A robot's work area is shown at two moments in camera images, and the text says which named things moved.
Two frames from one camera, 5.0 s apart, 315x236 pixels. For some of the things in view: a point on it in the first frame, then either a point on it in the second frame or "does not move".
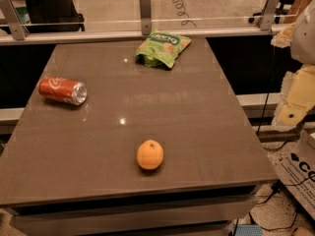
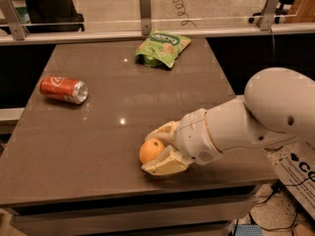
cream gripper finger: [297, 96] -> [170, 161]
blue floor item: [247, 230] does not move
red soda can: [63, 89] does not move
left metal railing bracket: [18, 29] does not move
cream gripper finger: [283, 38] -> [165, 133]
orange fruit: [150, 154] does not move
